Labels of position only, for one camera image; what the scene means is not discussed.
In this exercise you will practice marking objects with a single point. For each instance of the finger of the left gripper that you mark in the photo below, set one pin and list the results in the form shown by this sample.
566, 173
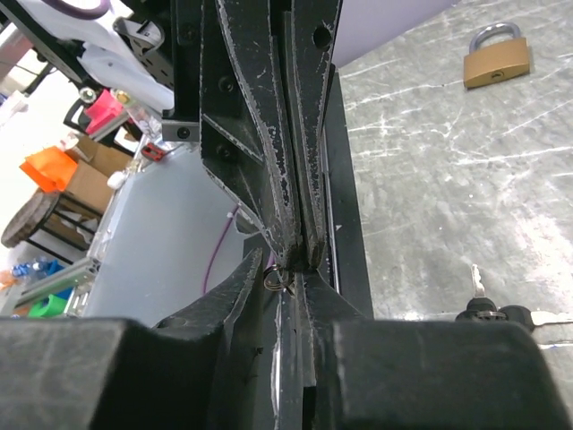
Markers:
246, 144
309, 33

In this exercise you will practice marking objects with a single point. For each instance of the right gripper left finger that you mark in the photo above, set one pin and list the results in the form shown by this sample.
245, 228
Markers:
213, 360

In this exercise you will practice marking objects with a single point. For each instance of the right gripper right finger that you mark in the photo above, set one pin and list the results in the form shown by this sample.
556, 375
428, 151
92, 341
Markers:
339, 357

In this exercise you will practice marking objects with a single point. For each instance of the small silver key bunch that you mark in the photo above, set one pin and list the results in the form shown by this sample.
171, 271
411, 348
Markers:
278, 279

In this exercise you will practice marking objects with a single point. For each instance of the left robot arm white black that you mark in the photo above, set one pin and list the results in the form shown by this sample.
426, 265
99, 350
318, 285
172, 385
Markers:
149, 49

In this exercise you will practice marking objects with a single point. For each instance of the brass padlock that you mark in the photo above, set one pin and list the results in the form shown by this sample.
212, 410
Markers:
499, 61

